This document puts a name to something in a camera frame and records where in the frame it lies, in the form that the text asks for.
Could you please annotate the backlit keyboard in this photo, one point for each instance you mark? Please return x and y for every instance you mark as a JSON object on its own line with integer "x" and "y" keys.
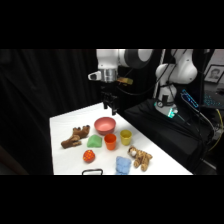
{"x": 213, "y": 100}

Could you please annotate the brown plush moose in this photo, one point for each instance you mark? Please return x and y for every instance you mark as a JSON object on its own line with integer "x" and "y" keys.
{"x": 76, "y": 136}

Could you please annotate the pink bowl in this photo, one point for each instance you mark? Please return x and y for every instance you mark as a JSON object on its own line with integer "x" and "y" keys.
{"x": 105, "y": 125}

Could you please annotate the blue lit device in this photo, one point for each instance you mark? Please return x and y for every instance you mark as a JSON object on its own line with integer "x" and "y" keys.
{"x": 189, "y": 99}

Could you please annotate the orange plastic cup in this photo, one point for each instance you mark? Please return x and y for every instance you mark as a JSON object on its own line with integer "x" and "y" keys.
{"x": 110, "y": 141}

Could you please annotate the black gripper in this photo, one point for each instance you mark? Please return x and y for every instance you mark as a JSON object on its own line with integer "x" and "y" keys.
{"x": 108, "y": 92}

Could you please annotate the striped tiger plush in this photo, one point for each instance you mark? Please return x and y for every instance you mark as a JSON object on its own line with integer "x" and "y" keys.
{"x": 141, "y": 158}

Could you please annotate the framed portrait picture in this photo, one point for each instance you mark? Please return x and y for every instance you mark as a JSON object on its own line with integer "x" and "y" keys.
{"x": 214, "y": 74}

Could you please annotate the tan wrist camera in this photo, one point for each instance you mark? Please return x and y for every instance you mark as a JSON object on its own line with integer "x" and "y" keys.
{"x": 125, "y": 80}

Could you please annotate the black covered robot stand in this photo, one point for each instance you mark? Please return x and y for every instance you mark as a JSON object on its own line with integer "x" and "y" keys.
{"x": 160, "y": 133}

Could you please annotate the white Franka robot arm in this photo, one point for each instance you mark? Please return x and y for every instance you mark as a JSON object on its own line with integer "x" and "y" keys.
{"x": 175, "y": 71}

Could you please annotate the green foam wedge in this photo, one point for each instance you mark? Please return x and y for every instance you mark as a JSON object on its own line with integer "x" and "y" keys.
{"x": 94, "y": 141}

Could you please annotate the yellow plastic cup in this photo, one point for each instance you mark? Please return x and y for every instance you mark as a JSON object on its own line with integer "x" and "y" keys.
{"x": 126, "y": 137}

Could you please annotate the red ball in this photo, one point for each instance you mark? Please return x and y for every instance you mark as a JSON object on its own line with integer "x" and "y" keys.
{"x": 89, "y": 156}

